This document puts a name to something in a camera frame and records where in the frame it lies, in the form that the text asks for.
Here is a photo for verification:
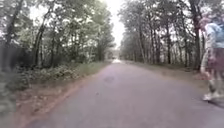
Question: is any grey asphalt road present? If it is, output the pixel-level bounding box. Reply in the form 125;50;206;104
23;59;224;128

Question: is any wood of tall trees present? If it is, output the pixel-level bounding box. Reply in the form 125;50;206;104
0;0;116;73
118;0;224;71

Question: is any person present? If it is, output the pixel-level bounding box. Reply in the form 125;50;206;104
198;6;224;103

